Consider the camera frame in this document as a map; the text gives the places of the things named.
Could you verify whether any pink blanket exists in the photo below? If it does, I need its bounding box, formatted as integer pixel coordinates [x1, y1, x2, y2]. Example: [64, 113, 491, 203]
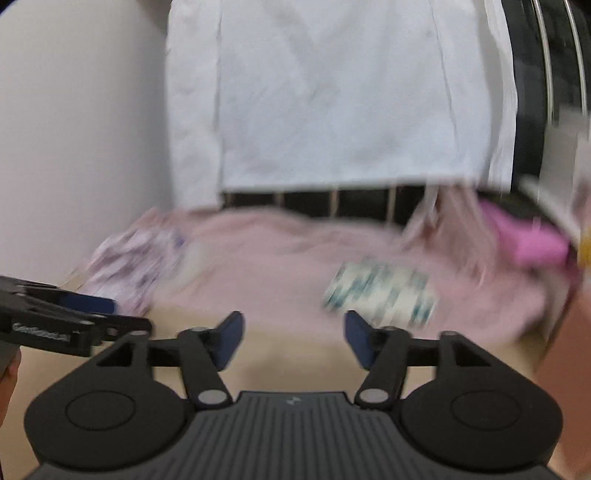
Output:
[148, 185, 578, 348]

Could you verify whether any white hanging cloth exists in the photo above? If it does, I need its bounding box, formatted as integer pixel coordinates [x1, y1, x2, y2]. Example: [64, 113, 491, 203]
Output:
[165, 0, 519, 211]

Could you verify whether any beige bed mat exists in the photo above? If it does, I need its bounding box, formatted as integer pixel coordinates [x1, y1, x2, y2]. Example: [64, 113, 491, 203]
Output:
[14, 272, 555, 398]

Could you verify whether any metal bed frame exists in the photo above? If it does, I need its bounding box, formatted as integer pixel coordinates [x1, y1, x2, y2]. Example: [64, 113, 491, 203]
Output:
[221, 0, 591, 223]

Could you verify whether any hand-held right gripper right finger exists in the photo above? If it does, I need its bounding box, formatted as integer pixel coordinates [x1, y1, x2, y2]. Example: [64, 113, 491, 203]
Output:
[345, 310, 497, 411]

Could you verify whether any white teal patterned garment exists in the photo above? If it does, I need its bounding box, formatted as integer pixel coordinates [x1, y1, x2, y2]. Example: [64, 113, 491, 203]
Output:
[322, 261, 438, 329]

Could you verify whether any brown cardboard box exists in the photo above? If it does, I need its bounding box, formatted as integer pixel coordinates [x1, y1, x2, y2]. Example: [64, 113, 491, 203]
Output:
[536, 295, 591, 480]

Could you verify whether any person's left hand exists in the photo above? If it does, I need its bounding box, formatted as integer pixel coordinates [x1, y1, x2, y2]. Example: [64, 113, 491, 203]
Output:
[0, 353, 21, 428]

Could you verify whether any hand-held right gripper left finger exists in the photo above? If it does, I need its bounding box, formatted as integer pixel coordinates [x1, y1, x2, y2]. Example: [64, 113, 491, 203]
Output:
[95, 311, 245, 411]

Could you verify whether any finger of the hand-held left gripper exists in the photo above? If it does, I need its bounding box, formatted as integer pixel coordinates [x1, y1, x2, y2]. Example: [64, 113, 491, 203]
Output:
[0, 276, 117, 316]
[0, 307, 154, 357]

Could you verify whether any purple floral printed cloth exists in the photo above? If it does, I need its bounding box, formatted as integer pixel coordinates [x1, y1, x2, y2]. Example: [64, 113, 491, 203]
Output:
[69, 225, 186, 315]

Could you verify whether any bright pink object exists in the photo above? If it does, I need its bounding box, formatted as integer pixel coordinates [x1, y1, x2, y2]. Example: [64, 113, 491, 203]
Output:
[480, 200, 571, 268]

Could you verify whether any white box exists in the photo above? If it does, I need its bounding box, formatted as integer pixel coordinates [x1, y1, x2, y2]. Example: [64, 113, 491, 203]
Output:
[521, 105, 591, 243]

